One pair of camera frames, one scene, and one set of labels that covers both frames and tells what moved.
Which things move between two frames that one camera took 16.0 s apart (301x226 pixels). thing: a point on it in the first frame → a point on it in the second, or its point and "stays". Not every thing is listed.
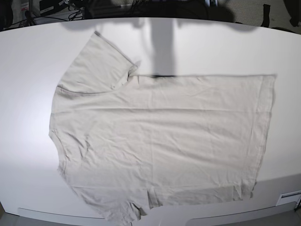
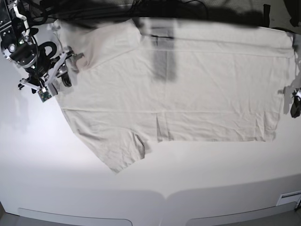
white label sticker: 289,197 stays
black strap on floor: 266,19 stays
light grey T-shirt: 124,142 → 180,82
